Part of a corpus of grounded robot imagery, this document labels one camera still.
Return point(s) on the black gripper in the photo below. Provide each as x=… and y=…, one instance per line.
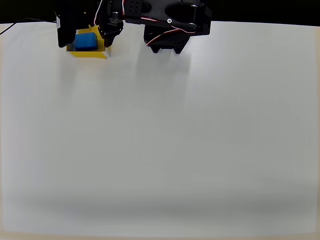
x=109, y=35

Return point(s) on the blue block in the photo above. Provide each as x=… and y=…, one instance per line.
x=86, y=41

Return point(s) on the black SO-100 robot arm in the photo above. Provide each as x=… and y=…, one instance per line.
x=175, y=27

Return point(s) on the yellow open box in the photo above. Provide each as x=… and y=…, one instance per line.
x=87, y=54

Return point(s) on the black bar-shaped webcam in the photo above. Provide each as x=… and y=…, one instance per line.
x=65, y=27

